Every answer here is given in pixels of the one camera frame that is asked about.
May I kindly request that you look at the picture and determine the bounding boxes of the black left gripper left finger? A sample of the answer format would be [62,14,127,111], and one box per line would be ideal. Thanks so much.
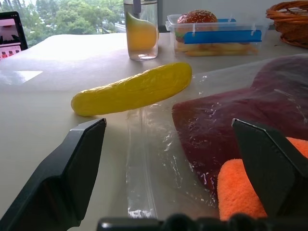
[0,118,107,231]

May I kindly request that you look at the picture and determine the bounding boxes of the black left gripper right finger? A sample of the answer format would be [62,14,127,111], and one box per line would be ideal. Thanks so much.
[231,118,308,218]

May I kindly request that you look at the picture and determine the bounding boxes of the dark red cloth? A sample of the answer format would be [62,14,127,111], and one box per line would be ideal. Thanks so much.
[171,54,308,196]

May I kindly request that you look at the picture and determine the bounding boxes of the orange fuzzy cloth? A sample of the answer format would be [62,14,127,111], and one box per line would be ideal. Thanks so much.
[217,136,308,221]

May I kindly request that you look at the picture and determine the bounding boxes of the clear zip plastic bag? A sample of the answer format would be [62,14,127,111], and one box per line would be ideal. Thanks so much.
[125,53,308,220]

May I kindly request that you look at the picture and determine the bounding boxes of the yellow wrapped banana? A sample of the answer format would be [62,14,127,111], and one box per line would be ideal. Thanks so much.
[71,62,193,117]

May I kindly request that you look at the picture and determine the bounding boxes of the toy french fries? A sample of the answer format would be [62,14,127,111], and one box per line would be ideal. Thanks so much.
[177,42,260,57]

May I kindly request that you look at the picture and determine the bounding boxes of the clear plastic lunch box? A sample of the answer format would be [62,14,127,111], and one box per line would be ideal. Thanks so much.
[165,13,270,58]

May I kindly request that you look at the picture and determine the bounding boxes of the black tablet screen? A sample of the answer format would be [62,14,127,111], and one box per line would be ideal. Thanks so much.
[0,11,29,62]

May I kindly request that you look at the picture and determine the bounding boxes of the brown wicker basket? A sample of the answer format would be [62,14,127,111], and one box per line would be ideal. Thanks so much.
[266,0,308,50]

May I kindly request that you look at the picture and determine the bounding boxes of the yellow-green mango toy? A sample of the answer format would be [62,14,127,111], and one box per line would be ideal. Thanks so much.
[125,11,160,51]

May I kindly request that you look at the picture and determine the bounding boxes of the toy hamburger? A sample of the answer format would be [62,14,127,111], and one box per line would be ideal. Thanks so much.
[175,9,218,44]

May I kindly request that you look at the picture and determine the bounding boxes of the clear glass water bottle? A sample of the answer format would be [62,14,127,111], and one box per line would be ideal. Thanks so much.
[123,0,160,61]

